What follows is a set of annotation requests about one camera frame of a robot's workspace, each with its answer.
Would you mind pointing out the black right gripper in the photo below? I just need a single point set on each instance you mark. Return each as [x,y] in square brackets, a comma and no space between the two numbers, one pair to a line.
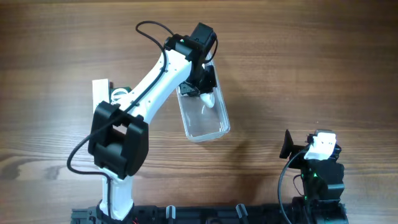
[298,150]

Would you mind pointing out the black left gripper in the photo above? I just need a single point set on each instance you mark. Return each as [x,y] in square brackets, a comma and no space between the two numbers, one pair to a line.
[193,89]

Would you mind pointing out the white spray bottle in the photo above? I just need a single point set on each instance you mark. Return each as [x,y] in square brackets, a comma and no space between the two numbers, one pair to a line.
[208,99]

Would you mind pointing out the clear plastic container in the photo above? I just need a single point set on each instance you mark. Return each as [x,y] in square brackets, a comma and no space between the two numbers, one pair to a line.
[202,123]

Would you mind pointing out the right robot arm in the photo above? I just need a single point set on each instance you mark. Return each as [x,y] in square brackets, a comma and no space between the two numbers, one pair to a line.
[322,179]

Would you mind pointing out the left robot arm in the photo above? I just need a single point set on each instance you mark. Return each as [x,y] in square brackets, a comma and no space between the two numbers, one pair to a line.
[120,130]

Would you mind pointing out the dark green tape box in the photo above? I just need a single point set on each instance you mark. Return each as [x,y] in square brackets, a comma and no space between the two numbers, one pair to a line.
[119,92]

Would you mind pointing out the white and green box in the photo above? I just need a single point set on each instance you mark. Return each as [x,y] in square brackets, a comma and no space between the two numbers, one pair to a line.
[100,91]

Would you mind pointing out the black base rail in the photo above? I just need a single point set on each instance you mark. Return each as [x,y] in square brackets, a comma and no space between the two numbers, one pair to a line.
[267,213]

